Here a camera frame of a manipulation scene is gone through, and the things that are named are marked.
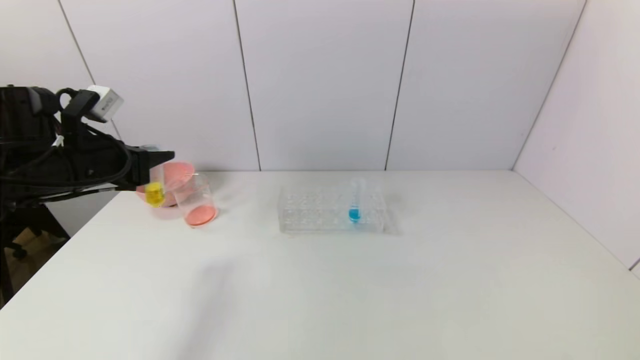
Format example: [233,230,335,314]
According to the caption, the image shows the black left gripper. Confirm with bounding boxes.
[85,144,175,192]

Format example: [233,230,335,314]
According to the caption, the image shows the yellow pigment test tube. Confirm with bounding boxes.
[142,145,167,208]

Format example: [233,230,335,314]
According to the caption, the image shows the clear glass beaker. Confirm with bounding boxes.
[172,172,218,227]

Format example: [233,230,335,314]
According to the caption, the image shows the clear plastic test tube rack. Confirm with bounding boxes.
[277,184,387,233]

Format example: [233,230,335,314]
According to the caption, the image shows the blue pigment test tube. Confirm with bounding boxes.
[348,176,365,224]

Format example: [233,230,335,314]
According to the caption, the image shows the pink bowl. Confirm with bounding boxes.
[136,161,196,207]

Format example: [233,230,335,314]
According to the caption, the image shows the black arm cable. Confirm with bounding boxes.
[0,127,135,192]

